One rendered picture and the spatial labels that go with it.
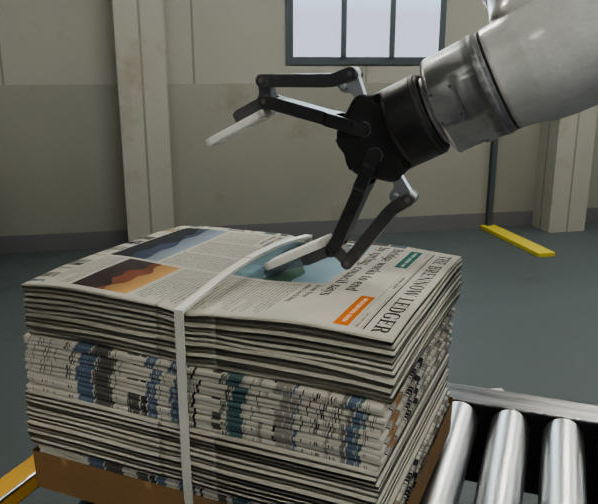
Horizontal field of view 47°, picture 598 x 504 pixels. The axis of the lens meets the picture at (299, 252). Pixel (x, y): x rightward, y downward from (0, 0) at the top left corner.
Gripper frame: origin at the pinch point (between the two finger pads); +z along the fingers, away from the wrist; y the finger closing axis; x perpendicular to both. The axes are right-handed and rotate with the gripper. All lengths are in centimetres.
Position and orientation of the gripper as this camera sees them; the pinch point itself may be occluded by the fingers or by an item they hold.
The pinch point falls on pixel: (250, 199)
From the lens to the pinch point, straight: 69.5
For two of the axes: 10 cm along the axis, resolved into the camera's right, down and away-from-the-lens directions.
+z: -8.3, 3.5, 4.2
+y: 4.2, 9.0, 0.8
